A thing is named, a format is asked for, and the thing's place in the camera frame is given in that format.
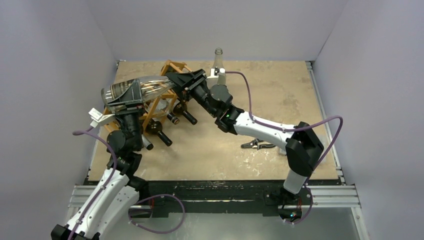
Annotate tall clear bottle back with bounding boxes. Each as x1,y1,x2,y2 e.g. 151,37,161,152
212,47,227,85

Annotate dark bottle in lower rack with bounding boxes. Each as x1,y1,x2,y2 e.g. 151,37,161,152
146,119,173,147

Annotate clear liquor bottle black cap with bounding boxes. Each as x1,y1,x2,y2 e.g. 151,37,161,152
156,99,180,125

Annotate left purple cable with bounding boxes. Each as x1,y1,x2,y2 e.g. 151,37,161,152
66,127,118,240

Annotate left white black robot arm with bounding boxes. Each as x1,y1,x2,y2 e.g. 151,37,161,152
50,78,149,240

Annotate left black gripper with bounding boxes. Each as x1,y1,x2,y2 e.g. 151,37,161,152
107,79,145,148

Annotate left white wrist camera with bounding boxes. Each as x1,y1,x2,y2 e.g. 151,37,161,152
88,108,115,128

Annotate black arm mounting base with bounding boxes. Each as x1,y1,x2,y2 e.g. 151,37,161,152
129,180,312,220

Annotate olive green wine bottle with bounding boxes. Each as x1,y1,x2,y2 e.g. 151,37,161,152
160,65,176,76

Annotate clear plastic parts box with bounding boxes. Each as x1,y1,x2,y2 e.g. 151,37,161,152
278,148,287,156

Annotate dark labelled wine bottle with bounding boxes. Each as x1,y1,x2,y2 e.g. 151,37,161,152
173,102,198,125

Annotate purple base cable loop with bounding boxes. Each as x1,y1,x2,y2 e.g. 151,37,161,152
128,193,187,235

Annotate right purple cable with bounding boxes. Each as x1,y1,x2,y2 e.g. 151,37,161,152
225,70,344,173

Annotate black pruning shears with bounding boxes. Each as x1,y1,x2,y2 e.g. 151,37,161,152
240,139,276,150

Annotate clear bottle front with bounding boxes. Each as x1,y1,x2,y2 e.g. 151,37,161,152
101,75,175,115

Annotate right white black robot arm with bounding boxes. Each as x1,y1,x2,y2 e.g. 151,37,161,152
166,69,324,204

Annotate wooden wine rack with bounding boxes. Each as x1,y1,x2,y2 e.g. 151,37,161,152
114,59,198,129

